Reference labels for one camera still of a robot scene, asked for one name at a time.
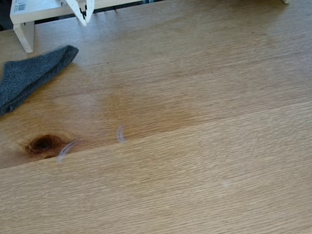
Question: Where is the grey cleaning cloth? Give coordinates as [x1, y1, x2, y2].
[0, 45, 79, 117]

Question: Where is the white wooden shelf stand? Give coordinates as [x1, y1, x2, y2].
[9, 0, 292, 54]

